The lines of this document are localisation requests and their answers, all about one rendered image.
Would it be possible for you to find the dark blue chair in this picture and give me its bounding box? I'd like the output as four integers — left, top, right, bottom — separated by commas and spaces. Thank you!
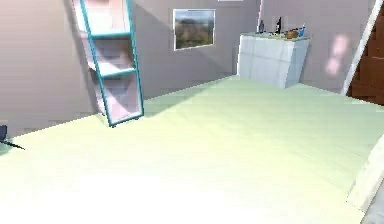
0, 124, 26, 151

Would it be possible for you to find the brown wooden door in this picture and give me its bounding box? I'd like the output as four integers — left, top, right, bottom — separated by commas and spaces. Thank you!
346, 3, 384, 106

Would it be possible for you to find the white cabinet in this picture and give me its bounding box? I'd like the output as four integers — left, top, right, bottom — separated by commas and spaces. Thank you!
236, 32, 311, 90

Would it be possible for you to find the teal framed pink shelf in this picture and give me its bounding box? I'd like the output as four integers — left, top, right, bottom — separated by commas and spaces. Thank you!
71, 0, 145, 128

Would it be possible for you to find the framed landscape picture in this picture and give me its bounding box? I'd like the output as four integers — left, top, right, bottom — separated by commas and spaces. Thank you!
172, 8, 217, 52

